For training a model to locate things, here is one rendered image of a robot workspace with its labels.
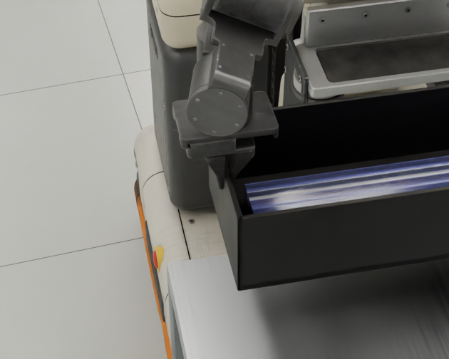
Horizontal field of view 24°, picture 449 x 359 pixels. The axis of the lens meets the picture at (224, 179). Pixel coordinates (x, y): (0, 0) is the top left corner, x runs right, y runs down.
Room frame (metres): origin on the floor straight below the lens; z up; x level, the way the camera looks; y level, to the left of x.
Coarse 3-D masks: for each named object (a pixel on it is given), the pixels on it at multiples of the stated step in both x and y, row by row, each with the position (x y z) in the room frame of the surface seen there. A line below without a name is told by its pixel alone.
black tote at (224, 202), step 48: (384, 96) 0.93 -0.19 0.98; (432, 96) 0.95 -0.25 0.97; (288, 144) 0.91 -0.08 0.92; (336, 144) 0.92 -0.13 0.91; (384, 144) 0.93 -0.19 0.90; (432, 144) 0.95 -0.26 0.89; (240, 192) 0.87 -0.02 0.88; (432, 192) 0.77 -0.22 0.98; (240, 240) 0.73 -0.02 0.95; (288, 240) 0.74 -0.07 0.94; (336, 240) 0.75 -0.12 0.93; (384, 240) 0.76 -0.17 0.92; (432, 240) 0.77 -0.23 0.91; (240, 288) 0.73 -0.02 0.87
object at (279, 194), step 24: (360, 168) 0.88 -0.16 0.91; (384, 168) 0.88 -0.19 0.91; (408, 168) 0.88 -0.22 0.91; (432, 168) 0.88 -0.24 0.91; (264, 192) 0.84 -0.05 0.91; (288, 192) 0.84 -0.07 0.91; (312, 192) 0.84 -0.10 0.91; (336, 192) 0.84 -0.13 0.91; (360, 192) 0.84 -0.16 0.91; (384, 192) 0.84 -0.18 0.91
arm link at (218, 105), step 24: (216, 24) 0.80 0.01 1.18; (240, 24) 0.81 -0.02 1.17; (288, 24) 0.80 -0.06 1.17; (216, 48) 0.78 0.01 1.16; (240, 48) 0.77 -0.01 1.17; (216, 72) 0.73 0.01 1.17; (240, 72) 0.74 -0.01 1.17; (192, 96) 0.73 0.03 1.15; (216, 96) 0.73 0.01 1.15; (240, 96) 0.72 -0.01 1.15; (192, 120) 0.73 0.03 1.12; (216, 120) 0.73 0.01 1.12; (240, 120) 0.72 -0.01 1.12
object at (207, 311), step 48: (192, 288) 0.79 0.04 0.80; (288, 288) 0.79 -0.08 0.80; (336, 288) 0.79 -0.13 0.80; (384, 288) 0.79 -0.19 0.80; (432, 288) 0.79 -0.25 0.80; (192, 336) 0.72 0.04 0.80; (240, 336) 0.72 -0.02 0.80; (288, 336) 0.72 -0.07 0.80; (336, 336) 0.72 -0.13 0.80; (384, 336) 0.72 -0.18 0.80; (432, 336) 0.72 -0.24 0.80
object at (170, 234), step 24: (144, 144) 1.63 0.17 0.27; (144, 168) 1.56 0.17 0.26; (144, 192) 1.51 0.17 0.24; (144, 216) 1.57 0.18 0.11; (168, 216) 1.41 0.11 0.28; (192, 216) 1.41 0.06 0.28; (216, 216) 1.41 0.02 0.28; (144, 240) 1.52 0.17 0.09; (168, 240) 1.35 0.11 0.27; (192, 240) 1.34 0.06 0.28; (216, 240) 1.34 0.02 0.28; (168, 312) 1.20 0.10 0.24; (168, 336) 1.24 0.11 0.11
